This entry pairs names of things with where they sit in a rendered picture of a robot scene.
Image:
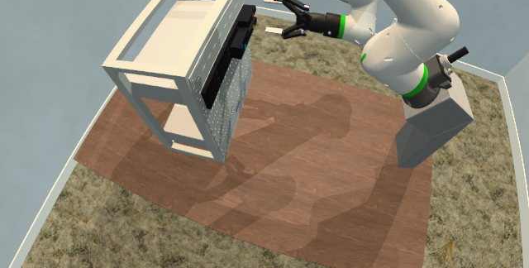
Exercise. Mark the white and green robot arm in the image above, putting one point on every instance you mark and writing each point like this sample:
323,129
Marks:
395,56

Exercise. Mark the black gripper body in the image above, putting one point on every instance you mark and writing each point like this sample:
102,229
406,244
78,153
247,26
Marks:
312,19

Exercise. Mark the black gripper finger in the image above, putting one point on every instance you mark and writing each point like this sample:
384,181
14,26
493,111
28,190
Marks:
289,32
290,4

